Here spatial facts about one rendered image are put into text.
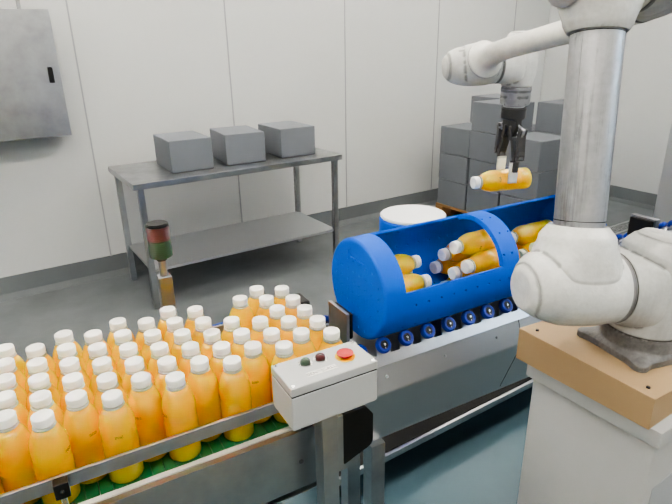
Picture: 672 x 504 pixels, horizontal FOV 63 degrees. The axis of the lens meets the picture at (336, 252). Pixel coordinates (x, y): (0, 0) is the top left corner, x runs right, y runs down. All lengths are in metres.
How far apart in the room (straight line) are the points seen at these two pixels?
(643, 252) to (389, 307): 0.58
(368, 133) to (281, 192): 1.10
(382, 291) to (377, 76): 4.35
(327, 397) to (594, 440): 0.61
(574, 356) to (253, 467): 0.74
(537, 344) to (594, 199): 0.37
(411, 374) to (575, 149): 0.74
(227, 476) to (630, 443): 0.85
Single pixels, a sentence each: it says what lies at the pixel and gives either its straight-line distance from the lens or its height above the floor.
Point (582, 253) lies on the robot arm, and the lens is 1.17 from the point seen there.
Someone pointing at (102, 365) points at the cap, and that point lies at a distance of 1.29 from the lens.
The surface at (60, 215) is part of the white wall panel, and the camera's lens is 4.62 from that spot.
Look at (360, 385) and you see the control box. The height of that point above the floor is 1.05.
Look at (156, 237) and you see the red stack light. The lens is 1.60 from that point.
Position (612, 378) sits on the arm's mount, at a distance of 1.28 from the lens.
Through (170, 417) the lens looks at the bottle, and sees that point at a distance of 1.21.
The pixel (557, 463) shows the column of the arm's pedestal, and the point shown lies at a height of 0.77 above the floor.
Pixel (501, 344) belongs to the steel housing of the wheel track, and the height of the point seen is 0.85.
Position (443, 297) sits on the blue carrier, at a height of 1.08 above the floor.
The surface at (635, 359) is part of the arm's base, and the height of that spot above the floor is 1.09.
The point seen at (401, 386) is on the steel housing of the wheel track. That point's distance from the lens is 1.56.
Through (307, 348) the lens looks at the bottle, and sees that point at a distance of 1.30.
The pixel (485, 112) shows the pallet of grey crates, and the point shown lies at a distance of 5.25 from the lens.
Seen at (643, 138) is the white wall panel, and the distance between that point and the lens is 6.77.
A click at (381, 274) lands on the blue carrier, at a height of 1.18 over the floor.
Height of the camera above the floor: 1.72
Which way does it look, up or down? 21 degrees down
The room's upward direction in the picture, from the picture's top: 1 degrees counter-clockwise
